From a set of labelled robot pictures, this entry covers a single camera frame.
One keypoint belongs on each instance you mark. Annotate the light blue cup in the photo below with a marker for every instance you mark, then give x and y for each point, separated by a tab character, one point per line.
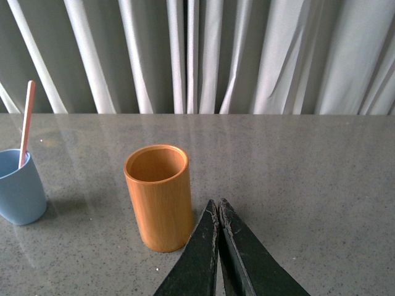
23	200

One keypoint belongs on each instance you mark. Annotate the grey pleated curtain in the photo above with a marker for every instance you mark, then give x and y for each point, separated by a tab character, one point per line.
257	57

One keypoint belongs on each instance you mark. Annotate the orange wooden chopstick holder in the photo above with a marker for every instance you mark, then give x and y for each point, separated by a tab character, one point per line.
158	182

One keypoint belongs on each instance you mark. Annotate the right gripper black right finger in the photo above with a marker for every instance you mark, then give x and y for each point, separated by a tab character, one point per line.
247	266

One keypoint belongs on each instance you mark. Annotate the pink chopstick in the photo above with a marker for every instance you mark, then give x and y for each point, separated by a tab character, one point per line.
26	121

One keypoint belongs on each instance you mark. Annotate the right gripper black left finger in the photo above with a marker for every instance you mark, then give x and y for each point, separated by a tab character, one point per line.
195	272

